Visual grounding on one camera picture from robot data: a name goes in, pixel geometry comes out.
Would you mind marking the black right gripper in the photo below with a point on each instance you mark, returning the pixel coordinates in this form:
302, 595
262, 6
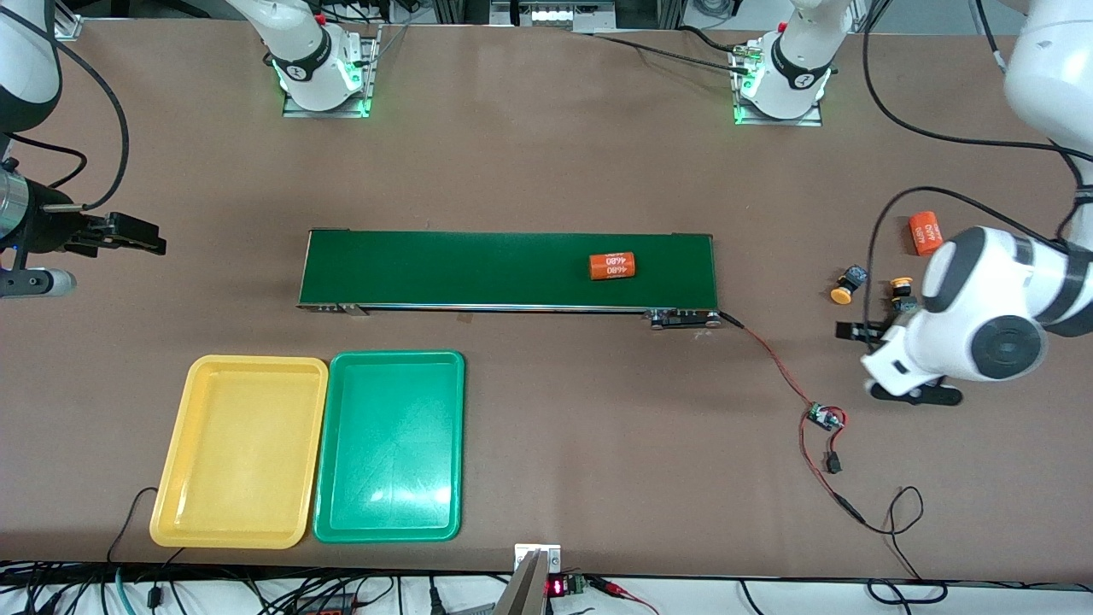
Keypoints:
44, 229

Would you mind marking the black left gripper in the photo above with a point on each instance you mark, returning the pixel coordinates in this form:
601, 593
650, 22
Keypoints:
903, 306

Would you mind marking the yellow mushroom push button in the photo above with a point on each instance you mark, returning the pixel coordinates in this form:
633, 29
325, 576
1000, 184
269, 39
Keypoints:
901, 283
845, 290

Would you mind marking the orange cylinder with white print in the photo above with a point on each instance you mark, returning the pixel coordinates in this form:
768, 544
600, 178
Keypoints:
613, 266
925, 235

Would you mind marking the small green circuit board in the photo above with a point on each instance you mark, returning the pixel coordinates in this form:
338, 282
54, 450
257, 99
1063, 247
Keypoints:
825, 417

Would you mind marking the short lead with black plug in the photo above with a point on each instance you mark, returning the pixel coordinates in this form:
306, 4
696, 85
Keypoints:
833, 465

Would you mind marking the yellow plastic tray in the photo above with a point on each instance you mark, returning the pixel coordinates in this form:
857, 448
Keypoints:
239, 453

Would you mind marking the green plastic tray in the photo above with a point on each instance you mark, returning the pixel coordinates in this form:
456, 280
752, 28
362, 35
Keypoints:
388, 461

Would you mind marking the red clip lead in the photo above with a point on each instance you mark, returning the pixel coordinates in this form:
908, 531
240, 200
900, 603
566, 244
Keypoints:
610, 586

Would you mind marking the green conveyor belt unit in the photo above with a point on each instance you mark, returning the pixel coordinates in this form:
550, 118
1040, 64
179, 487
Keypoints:
478, 269

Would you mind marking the red LED display module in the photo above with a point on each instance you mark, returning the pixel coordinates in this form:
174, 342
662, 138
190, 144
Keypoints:
557, 587

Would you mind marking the orange power strip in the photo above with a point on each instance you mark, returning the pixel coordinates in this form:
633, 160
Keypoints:
329, 608

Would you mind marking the white lit device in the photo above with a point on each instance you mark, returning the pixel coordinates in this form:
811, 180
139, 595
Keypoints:
564, 14

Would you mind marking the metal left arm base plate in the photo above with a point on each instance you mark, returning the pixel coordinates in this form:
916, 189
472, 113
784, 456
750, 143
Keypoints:
807, 120

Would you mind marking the metal corner bracket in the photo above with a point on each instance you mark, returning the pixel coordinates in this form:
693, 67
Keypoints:
68, 27

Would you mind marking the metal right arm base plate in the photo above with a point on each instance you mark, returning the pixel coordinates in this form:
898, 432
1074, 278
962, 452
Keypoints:
371, 68

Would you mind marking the small metal mounting bracket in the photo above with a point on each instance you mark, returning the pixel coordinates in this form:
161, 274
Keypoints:
551, 557

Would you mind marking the grey camera mount bar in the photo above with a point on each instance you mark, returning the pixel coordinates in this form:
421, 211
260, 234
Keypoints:
523, 594

